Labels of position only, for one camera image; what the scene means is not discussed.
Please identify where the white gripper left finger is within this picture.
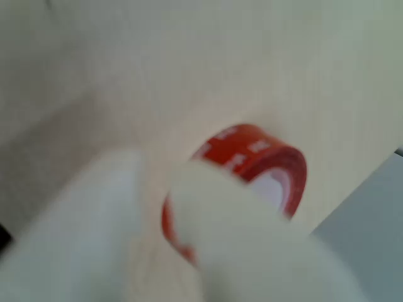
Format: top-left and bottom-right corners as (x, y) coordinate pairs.
(0, 148), (158, 302)

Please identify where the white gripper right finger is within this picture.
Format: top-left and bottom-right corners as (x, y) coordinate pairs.
(168, 159), (368, 302)

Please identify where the small red tape roll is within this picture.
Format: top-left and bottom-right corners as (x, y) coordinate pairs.
(161, 123), (308, 265)

